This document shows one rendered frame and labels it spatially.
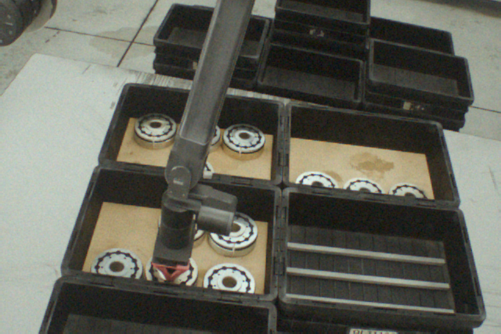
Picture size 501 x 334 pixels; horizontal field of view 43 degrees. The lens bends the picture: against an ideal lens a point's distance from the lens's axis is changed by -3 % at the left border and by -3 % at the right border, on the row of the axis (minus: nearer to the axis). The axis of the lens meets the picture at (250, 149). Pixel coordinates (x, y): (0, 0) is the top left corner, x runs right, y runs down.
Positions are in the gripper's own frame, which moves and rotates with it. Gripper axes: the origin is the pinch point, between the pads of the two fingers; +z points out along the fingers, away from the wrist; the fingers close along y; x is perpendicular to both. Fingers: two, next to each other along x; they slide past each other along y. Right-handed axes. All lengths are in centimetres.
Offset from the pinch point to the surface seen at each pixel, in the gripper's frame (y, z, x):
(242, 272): 3.6, 2.9, -13.6
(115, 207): 18.4, 7.1, 15.6
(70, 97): 70, 22, 42
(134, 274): -0.8, 3.4, 7.2
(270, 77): 140, 54, -18
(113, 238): 9.8, 6.9, 14.0
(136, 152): 36.9, 7.5, 14.8
